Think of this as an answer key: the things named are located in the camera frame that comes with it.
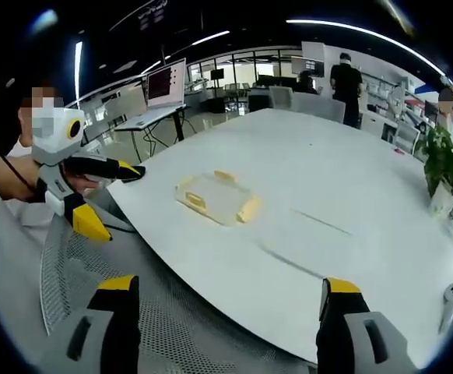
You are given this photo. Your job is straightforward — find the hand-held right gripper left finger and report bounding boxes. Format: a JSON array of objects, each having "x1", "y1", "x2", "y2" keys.
[{"x1": 57, "y1": 274, "x2": 141, "y2": 374}]

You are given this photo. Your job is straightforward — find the white desk with black legs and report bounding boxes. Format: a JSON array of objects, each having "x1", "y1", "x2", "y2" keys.
[{"x1": 113, "y1": 104, "x2": 191, "y2": 157}]

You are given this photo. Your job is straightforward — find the white handheld controller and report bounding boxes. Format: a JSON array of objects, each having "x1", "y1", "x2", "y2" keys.
[{"x1": 438, "y1": 281, "x2": 453, "y2": 336}]

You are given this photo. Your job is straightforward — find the white framed monitor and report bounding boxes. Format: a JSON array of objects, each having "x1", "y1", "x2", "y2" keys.
[{"x1": 145, "y1": 58, "x2": 188, "y2": 111}]

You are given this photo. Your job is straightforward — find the green potted plant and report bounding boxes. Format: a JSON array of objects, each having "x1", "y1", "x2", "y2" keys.
[{"x1": 416, "y1": 124, "x2": 453, "y2": 231}]

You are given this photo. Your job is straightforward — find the clear box with yellow buckles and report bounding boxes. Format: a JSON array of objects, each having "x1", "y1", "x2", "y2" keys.
[{"x1": 174, "y1": 169, "x2": 262, "y2": 225}]

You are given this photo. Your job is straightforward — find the black screen on stand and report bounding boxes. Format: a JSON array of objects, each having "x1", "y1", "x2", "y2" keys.
[{"x1": 209, "y1": 69, "x2": 227, "y2": 113}]

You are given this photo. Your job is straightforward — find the person's left hand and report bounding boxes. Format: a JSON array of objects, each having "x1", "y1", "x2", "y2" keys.
[{"x1": 65, "y1": 174, "x2": 100, "y2": 195}]

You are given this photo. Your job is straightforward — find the person's white shirt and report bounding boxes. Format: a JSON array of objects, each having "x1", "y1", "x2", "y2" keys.
[{"x1": 0, "y1": 138, "x2": 62, "y2": 245}]

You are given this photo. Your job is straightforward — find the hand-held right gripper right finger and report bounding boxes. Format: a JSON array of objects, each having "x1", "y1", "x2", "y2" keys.
[{"x1": 315, "y1": 277, "x2": 418, "y2": 374}]

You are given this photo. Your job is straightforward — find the white standing fan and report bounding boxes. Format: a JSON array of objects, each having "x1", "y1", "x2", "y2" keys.
[{"x1": 385, "y1": 84, "x2": 407, "y2": 150}]

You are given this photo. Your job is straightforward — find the wall mounted display screen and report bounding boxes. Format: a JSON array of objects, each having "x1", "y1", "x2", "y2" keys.
[{"x1": 290, "y1": 55, "x2": 325, "y2": 77}]

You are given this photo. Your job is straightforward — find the grey mesh office chair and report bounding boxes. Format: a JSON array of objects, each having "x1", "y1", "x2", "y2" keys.
[{"x1": 38, "y1": 182, "x2": 319, "y2": 374}]

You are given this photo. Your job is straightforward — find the ceiling light strip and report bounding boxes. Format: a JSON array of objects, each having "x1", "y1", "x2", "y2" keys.
[{"x1": 286, "y1": 16, "x2": 448, "y2": 76}]

